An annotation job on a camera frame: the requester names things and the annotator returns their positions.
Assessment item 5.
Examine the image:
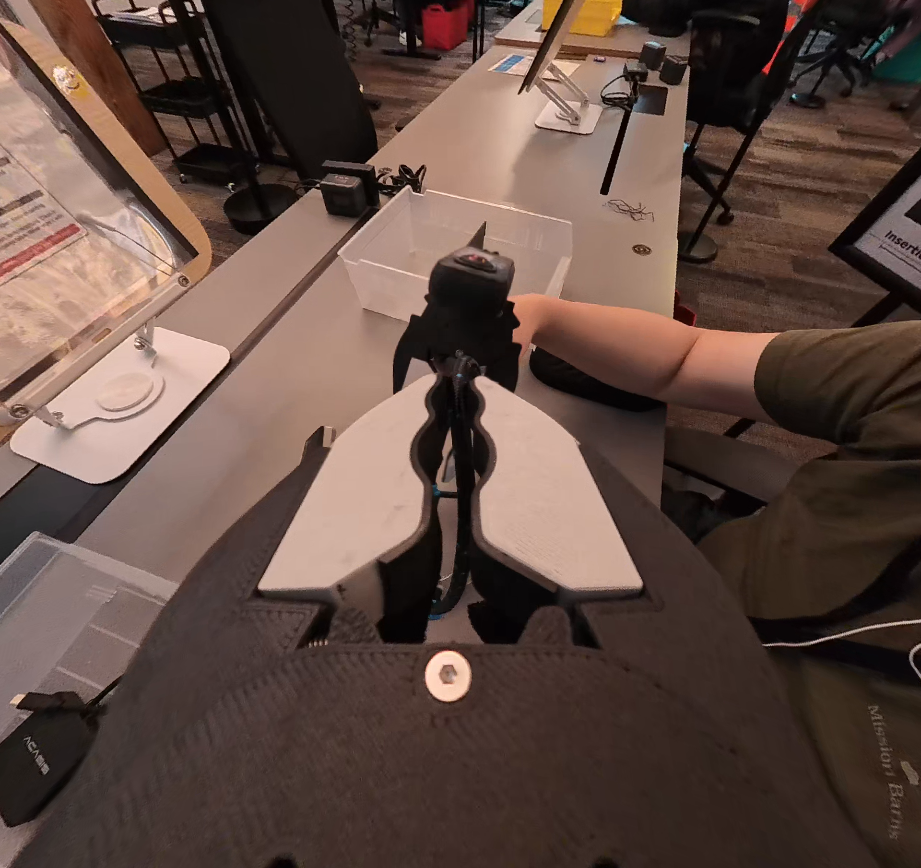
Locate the black braided hdmi cable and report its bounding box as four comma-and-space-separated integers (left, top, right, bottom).
425, 352, 484, 622

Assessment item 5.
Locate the yellow plastic bin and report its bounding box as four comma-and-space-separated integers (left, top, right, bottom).
540, 0, 625, 39

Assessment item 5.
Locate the white earphone cable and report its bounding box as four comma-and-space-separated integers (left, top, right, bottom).
760, 619, 921, 683

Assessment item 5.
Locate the clear plastic bin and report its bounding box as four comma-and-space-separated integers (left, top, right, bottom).
338, 186, 574, 323

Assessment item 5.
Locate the framed marker sign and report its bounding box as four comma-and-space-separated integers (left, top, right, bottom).
827, 159, 921, 329

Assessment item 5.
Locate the black utility cart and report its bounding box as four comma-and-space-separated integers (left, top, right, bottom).
90, 0, 261, 187

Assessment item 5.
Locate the clear lidded plastic box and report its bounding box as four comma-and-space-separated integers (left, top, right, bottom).
0, 532, 179, 743

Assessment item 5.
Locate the black mesh wrist rest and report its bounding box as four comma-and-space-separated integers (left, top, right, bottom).
529, 346, 666, 413

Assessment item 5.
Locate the black charger cable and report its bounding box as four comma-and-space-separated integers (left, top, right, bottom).
378, 163, 430, 197

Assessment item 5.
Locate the white stand base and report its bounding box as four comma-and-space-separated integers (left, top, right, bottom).
9, 326, 233, 485

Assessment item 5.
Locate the wooden beam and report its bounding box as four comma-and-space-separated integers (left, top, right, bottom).
0, 0, 168, 158

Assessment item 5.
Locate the person's olive shirt torso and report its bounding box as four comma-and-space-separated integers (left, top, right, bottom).
698, 321, 921, 868

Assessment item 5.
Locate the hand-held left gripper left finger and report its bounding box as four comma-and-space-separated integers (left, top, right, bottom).
256, 375, 444, 644

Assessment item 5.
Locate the red box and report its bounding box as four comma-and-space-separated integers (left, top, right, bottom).
421, 0, 472, 52

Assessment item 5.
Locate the tilted board on white stand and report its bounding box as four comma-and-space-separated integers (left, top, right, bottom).
517, 0, 605, 137

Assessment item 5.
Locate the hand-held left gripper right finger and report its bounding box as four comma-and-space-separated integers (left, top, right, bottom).
468, 377, 645, 644

